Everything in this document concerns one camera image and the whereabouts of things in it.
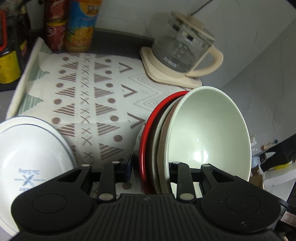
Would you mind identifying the beige bowl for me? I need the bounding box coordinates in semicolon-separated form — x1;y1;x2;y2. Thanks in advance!
149;96;183;194

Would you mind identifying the red bowl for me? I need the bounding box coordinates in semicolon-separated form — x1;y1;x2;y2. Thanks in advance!
138;90;188;194

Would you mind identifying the pale green ceramic bowl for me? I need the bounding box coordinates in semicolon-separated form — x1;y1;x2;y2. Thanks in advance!
166;86;251;181

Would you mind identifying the large white bakery plate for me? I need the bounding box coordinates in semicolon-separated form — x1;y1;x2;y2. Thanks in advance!
1;116;77;236

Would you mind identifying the patterned white table mat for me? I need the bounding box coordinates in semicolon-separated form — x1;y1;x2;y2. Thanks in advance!
6;39;187;168

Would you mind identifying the cream kettle base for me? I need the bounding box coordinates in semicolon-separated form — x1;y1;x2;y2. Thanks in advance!
140;47;203;89

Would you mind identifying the glass kettle with cream lid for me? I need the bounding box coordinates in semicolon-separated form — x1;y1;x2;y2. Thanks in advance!
149;11;224;78

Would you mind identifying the dark soy sauce bottle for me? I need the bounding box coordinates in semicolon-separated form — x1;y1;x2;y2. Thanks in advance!
1;9;21;84

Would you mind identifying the orange juice bottle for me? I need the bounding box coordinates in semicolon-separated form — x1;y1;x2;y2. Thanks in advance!
65;0;102;52

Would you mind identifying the red handled tool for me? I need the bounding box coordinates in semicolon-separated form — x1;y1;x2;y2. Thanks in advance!
0;11;8;52

